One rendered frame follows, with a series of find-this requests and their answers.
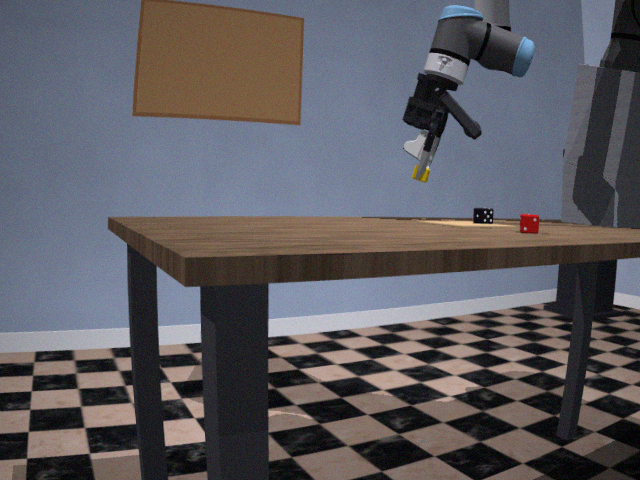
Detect yellow die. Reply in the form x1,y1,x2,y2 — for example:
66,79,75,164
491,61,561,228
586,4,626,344
412,165,430,182

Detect red die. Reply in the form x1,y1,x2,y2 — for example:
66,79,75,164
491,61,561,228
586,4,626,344
520,214,539,234

